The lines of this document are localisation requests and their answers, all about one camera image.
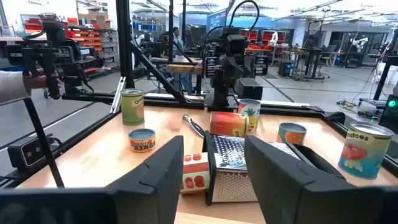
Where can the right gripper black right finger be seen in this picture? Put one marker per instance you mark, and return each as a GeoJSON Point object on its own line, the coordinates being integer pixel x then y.
{"type": "Point", "coordinates": [295, 199]}

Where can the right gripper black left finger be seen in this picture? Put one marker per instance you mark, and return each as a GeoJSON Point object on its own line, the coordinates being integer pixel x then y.
{"type": "Point", "coordinates": [149, 193]}

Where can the short yellow pineapple rings can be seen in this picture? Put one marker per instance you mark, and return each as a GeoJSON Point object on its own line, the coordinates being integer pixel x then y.
{"type": "Point", "coordinates": [141, 144]}

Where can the white red diced tomatoes can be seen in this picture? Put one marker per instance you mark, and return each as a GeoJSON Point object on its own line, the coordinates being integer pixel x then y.
{"type": "Point", "coordinates": [196, 174]}

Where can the short teal mandarin oranges can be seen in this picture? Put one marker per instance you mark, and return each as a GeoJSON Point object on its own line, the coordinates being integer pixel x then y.
{"type": "Point", "coordinates": [290, 137]}

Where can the tall green oranges can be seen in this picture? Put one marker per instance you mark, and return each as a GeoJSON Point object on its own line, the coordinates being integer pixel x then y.
{"type": "Point", "coordinates": [130, 109]}

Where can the white mixed fruit can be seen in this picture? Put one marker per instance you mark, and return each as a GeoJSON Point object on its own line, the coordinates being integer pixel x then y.
{"type": "Point", "coordinates": [252, 109]}

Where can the tall red pineapple can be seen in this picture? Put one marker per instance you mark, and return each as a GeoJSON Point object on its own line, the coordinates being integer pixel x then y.
{"type": "Point", "coordinates": [227, 124]}

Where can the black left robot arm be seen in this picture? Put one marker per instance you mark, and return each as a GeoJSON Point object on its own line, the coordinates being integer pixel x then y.
{"type": "Point", "coordinates": [228, 62]}

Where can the person's forearm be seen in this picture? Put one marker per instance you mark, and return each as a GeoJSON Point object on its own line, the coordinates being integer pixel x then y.
{"type": "Point", "coordinates": [12, 85]}

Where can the silver metal kitchen utensil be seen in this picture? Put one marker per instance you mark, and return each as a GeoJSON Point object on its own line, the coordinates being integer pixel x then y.
{"type": "Point", "coordinates": [192, 125]}

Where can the silver aluminium bar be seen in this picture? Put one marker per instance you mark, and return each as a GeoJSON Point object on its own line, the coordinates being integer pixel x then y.
{"type": "Point", "coordinates": [119, 93]}

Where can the black box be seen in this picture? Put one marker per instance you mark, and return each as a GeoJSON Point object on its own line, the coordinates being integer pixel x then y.
{"type": "Point", "coordinates": [248, 88]}

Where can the black support strut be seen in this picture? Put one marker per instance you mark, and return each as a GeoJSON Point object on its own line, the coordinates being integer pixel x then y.
{"type": "Point", "coordinates": [40, 137]}

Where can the black computer with green light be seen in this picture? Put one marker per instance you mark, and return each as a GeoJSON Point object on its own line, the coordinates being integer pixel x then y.
{"type": "Point", "coordinates": [390, 118]}

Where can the wooden background workbench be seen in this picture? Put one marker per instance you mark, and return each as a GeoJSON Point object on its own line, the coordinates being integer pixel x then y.
{"type": "Point", "coordinates": [183, 68]}

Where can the person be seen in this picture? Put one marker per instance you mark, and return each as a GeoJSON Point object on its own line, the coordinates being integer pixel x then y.
{"type": "Point", "coordinates": [177, 40]}

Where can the black metal stand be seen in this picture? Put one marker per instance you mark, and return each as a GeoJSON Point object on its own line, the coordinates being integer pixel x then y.
{"type": "Point", "coordinates": [385, 71]}

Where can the person's hand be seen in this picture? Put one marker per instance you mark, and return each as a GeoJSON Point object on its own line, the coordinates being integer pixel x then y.
{"type": "Point", "coordinates": [37, 81]}

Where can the red bin storage rack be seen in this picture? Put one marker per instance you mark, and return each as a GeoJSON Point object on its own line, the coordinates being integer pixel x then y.
{"type": "Point", "coordinates": [90, 37]}

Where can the blue display screen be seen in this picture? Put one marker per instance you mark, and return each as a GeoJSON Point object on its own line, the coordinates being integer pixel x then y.
{"type": "Point", "coordinates": [216, 20]}

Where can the metal box grater black frame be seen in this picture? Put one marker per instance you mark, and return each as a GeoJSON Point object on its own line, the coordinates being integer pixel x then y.
{"type": "Point", "coordinates": [230, 149]}

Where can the black table-level camera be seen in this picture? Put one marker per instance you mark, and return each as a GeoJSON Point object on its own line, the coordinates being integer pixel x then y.
{"type": "Point", "coordinates": [31, 154]}

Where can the black aluminium rig frame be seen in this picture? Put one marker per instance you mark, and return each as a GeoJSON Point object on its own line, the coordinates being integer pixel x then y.
{"type": "Point", "coordinates": [124, 46]}

